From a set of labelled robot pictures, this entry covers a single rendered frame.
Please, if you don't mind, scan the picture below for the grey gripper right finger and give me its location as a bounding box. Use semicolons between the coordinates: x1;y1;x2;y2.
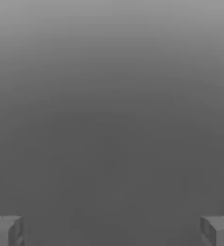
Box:
199;215;224;246

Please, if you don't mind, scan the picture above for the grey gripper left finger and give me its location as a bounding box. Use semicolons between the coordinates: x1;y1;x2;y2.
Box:
0;215;25;246

